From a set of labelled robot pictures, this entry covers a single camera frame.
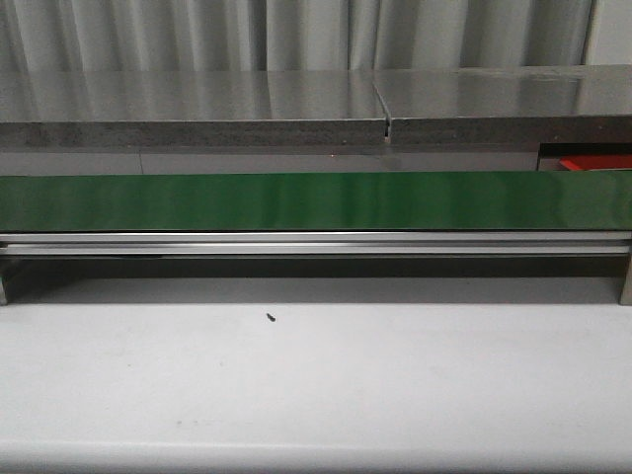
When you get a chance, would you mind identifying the grey left back bench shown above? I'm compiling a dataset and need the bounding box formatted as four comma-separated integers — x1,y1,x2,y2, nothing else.
1,71,387,149

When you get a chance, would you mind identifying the red plastic bin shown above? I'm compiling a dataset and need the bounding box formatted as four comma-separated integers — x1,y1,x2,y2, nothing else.
559,154,632,171

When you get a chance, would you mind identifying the left conveyor support leg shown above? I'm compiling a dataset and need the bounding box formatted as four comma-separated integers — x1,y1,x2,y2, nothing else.
0,259,21,306

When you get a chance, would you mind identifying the grey pleated curtain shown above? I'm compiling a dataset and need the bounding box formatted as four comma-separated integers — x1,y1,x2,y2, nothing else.
1,1,594,72

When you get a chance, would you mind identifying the grey right back bench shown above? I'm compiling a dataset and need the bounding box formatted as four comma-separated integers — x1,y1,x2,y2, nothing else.
374,65,631,145

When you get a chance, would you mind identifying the grey bench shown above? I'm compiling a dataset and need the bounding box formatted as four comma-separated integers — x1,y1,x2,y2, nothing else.
374,65,631,145
1,71,387,149

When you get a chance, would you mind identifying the green conveyor belt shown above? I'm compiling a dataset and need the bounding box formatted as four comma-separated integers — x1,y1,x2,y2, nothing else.
1,171,631,233

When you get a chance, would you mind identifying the right conveyor support leg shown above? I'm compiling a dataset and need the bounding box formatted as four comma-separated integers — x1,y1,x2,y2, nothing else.
615,240,631,306

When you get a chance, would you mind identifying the conveyor support leg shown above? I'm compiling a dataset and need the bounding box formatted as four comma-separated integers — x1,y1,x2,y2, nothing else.
0,259,21,306
615,240,631,306

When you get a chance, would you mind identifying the aluminium conveyor frame rail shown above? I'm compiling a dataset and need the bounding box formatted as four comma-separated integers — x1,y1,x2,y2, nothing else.
1,231,631,258

